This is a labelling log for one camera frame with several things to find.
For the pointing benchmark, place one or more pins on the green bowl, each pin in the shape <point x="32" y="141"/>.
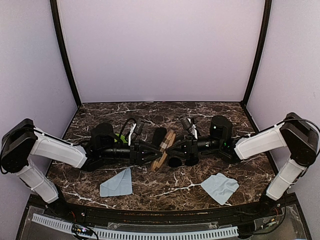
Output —
<point x="120" y="137"/>

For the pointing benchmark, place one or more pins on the plaid brown glasses case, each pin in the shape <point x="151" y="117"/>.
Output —
<point x="166" y="143"/>

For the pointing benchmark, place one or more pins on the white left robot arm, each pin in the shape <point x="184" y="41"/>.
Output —
<point x="24" y="141"/>

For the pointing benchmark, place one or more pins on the blue cleaning cloth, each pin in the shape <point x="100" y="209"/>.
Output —
<point x="118" y="185"/>
<point x="219" y="187"/>

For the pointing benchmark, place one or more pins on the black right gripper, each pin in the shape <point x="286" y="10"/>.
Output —
<point x="190" y="147"/>

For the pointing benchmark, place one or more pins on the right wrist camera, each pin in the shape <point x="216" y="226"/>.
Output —
<point x="189" y="125"/>

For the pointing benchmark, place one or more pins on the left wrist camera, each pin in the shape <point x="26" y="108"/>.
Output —
<point x="135" y="131"/>

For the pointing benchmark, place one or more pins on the black round sunglasses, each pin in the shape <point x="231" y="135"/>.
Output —
<point x="177" y="161"/>

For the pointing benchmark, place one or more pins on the black quilted glasses case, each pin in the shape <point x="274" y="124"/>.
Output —
<point x="158" y="136"/>

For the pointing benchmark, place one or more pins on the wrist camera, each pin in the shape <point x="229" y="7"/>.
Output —
<point x="135" y="131"/>
<point x="189" y="125"/>

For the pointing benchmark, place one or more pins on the black corner frame post left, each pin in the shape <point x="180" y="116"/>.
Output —
<point x="63" y="52"/>

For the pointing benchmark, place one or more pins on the white slotted cable duct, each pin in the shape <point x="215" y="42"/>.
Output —
<point x="86" y="233"/>

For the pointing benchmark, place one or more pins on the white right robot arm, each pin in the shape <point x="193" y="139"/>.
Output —
<point x="300" y="137"/>

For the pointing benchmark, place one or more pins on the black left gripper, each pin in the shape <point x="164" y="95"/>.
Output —
<point x="134" y="155"/>

